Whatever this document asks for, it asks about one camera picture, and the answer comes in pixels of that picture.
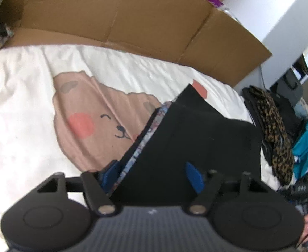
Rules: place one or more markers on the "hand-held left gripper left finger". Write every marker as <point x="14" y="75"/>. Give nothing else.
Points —
<point x="112" y="173"/>

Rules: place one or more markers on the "black loose garment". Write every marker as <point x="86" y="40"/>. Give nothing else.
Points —
<point x="288" y="118"/>

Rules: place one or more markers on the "brown cardboard sheet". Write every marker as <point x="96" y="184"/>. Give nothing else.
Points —
<point x="117" y="13"/>

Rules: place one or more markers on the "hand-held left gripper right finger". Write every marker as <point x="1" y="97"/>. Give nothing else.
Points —
<point x="194" y="176"/>

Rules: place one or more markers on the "cream bear print blanket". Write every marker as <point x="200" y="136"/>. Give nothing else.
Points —
<point x="25" y="110"/>

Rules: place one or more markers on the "purple packet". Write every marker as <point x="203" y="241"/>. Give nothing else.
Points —
<point x="215" y="0"/>

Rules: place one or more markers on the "black pants with bear trim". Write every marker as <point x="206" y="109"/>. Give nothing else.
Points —
<point x="196" y="136"/>

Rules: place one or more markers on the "leopard print garment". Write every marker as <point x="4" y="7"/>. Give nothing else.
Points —
<point x="274" y="136"/>

